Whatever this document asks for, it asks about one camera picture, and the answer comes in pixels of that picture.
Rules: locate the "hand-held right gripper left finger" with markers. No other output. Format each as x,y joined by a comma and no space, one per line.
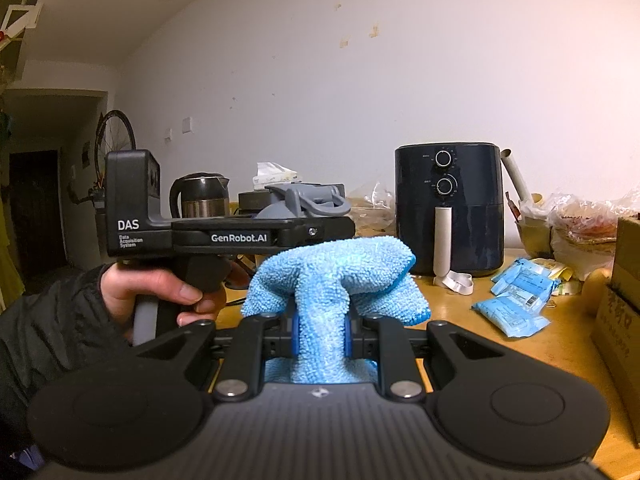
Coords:
295,334

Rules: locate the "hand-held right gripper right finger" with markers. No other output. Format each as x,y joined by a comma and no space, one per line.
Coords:
347,340

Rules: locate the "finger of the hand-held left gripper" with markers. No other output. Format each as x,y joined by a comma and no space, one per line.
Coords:
325,232

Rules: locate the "blue microfiber cloth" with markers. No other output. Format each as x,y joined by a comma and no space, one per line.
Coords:
340,280

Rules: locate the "person's left forearm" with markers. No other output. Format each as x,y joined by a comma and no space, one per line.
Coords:
50,340

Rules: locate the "person's left hand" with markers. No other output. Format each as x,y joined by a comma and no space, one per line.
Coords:
145,285

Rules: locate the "clear bag of flatbread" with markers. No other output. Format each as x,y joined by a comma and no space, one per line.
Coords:
372,210

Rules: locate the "bicycle wheel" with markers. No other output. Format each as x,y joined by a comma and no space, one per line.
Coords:
115,145

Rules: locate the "steel electric kettle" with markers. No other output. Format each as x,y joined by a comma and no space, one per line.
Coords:
200,197

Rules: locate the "white tissue pack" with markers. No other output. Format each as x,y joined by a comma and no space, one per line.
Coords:
272,177

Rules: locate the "grey rice cooker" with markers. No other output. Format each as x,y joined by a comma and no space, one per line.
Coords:
247,200

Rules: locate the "black air fryer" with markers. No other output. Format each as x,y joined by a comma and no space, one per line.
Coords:
450,230

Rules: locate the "white plastic tube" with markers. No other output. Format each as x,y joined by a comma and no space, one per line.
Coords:
515,175

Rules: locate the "beige bowl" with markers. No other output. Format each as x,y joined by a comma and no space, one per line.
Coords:
532,232

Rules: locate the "yellow sachets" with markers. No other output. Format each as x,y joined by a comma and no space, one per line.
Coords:
562,275

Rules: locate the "orange fruit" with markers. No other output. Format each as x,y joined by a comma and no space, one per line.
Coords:
596,290

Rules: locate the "clear plastic bag of food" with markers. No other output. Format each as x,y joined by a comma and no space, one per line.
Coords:
590,235

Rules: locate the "large cardboard box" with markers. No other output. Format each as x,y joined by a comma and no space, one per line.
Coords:
622,335

